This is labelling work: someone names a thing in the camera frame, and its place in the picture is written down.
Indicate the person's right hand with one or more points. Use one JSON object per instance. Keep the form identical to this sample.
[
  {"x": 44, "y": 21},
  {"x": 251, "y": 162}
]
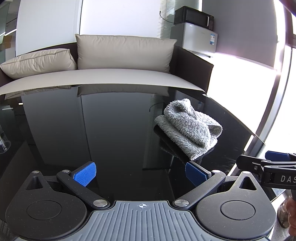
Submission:
[{"x": 293, "y": 215}]

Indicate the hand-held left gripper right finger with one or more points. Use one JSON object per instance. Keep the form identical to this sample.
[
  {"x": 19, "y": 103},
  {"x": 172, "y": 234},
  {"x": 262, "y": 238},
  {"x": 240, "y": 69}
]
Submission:
[{"x": 195, "y": 176}]

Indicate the white venetian blind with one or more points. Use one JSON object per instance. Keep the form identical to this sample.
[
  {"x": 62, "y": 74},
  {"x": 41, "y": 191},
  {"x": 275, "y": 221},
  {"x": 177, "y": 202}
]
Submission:
[{"x": 164, "y": 27}]

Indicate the clear glass container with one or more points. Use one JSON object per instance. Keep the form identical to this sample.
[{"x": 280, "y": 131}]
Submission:
[{"x": 3, "y": 143}]

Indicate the small beige cushion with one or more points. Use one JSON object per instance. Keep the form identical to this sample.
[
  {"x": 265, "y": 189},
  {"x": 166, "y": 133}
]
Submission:
[{"x": 39, "y": 62}]

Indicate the black microwave oven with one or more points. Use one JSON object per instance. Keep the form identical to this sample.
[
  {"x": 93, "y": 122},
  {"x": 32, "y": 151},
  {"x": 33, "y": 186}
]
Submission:
[{"x": 192, "y": 16}]

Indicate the grey fluffy towel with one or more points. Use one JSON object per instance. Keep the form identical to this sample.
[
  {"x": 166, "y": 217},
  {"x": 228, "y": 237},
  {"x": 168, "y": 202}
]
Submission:
[{"x": 185, "y": 125}]

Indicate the silver mini fridge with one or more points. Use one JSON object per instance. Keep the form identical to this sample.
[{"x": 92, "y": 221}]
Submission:
[{"x": 196, "y": 37}]

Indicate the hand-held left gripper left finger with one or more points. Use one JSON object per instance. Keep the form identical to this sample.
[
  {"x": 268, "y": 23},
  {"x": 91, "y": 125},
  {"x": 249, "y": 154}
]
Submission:
[{"x": 85, "y": 174}]

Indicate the dark brown sofa beige seat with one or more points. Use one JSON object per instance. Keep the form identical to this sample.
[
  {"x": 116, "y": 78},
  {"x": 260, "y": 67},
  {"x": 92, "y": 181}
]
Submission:
[{"x": 192, "y": 67}]

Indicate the large beige cushion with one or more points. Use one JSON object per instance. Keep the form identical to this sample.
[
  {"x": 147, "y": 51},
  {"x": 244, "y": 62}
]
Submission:
[{"x": 124, "y": 53}]

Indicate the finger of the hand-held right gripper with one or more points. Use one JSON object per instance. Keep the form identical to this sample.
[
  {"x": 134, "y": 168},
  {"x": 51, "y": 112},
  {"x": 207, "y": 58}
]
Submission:
[
  {"x": 247, "y": 162},
  {"x": 277, "y": 155}
]

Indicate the grey roller shade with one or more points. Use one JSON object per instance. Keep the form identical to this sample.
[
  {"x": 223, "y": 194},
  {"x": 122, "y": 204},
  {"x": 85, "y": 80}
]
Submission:
[{"x": 242, "y": 27}]

